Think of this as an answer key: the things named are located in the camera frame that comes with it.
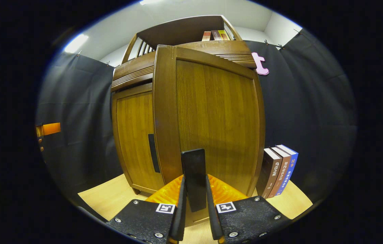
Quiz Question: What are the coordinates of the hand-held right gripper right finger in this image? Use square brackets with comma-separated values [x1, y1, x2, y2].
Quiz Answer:
[206, 175, 292, 244]

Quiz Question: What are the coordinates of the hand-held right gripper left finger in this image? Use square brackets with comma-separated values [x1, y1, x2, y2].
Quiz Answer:
[106, 175, 188, 244]

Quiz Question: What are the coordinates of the black door handle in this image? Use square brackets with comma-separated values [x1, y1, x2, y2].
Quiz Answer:
[148, 134, 161, 173]
[181, 148, 207, 212]

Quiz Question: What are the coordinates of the wooden cabinet door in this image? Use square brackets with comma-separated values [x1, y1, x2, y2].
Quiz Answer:
[153, 45, 266, 227]
[112, 83, 165, 195]

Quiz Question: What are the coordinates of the wooden double-door shoe cabinet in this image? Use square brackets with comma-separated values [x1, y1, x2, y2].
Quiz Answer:
[111, 15, 258, 204]

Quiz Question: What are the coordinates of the dark brown book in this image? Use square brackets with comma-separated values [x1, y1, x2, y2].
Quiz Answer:
[256, 148, 283, 198]

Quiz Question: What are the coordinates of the reddish brown book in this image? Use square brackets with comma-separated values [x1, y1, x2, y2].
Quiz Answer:
[268, 146, 292, 199]

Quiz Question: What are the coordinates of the black backdrop cloth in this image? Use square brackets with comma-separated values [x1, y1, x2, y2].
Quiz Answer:
[35, 29, 358, 204]

